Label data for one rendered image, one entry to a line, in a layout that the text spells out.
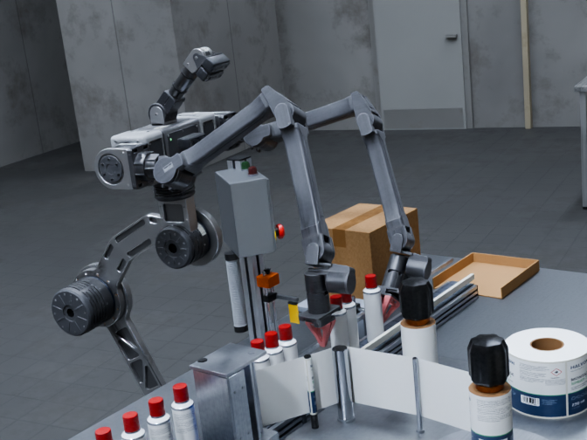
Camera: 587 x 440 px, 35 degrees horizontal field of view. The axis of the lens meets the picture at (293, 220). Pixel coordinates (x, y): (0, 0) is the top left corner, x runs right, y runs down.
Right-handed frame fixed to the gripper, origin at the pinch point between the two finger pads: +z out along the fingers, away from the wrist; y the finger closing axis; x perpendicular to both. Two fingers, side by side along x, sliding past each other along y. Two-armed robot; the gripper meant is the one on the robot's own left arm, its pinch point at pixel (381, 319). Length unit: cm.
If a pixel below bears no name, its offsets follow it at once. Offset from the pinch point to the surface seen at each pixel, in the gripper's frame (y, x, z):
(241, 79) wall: -554, 449, -349
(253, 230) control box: -2, -64, -1
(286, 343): 1.7, -42.0, 20.4
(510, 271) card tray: 4, 66, -41
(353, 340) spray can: 2.1, -13.9, 10.5
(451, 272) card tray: -13, 56, -34
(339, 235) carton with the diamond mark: -28.8, 6.6, -26.6
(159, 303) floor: -276, 181, -27
